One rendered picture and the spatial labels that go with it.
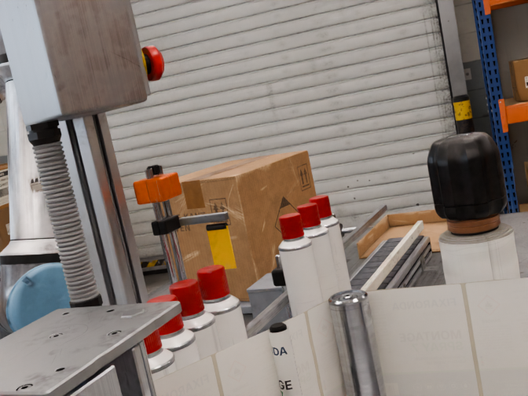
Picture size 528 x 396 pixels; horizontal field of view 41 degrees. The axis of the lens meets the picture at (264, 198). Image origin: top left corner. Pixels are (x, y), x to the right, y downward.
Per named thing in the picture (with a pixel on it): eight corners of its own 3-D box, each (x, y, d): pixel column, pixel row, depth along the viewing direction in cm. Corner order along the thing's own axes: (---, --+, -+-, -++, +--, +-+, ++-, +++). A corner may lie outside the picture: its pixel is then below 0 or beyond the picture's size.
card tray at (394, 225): (467, 250, 160) (464, 232, 160) (359, 258, 171) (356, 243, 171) (482, 218, 187) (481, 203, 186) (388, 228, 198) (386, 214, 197)
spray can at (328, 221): (350, 318, 116) (328, 198, 113) (321, 320, 118) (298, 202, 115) (359, 307, 120) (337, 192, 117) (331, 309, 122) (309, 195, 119)
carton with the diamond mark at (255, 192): (261, 302, 145) (235, 175, 141) (175, 301, 159) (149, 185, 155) (329, 258, 170) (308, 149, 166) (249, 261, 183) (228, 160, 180)
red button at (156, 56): (137, 45, 73) (163, 41, 75) (125, 51, 77) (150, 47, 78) (145, 81, 74) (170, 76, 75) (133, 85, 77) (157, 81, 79)
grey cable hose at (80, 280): (91, 317, 74) (42, 122, 71) (65, 318, 76) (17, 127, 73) (111, 306, 77) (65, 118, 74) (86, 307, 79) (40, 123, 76)
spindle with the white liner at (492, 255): (536, 395, 78) (496, 133, 74) (455, 395, 82) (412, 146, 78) (539, 361, 86) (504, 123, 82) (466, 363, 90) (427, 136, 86)
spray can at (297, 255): (324, 350, 104) (298, 217, 101) (293, 351, 106) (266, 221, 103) (335, 336, 109) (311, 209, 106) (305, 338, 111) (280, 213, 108)
